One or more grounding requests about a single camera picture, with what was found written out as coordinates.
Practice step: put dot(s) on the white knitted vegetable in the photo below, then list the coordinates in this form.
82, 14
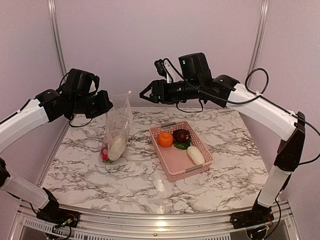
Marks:
195, 155
117, 147

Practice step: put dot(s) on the pink plastic basket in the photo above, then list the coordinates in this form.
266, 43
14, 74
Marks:
176, 163

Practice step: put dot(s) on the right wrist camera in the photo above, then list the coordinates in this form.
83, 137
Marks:
159, 65

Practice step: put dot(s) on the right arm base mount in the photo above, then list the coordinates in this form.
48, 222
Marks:
257, 215

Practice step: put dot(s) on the aluminium front rail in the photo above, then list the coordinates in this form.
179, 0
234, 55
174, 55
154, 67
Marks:
108, 225

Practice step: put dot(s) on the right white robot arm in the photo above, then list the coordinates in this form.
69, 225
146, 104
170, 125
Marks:
228, 92

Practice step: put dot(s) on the red knitted apple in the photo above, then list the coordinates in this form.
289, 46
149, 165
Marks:
104, 154

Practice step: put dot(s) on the clear zip top bag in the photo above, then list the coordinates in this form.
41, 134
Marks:
118, 120

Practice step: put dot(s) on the dark red knitted beet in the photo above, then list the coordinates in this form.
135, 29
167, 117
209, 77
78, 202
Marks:
181, 135

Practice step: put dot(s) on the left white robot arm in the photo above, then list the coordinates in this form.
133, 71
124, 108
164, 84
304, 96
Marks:
44, 108

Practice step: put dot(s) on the orange knitted fruit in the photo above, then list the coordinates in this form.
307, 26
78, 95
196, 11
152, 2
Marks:
165, 139

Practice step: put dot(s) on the left aluminium frame post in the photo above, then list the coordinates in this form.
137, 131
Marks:
56, 35

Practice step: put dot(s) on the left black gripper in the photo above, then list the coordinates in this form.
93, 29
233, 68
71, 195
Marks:
105, 105

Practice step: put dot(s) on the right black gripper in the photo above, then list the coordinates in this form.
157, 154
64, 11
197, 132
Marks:
153, 96

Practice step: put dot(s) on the aluminium frame post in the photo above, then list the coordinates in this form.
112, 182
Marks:
56, 35
260, 33

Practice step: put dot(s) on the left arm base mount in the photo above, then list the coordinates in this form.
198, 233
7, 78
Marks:
52, 212

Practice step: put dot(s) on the right aluminium frame post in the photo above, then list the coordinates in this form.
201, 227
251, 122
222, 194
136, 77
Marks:
260, 33

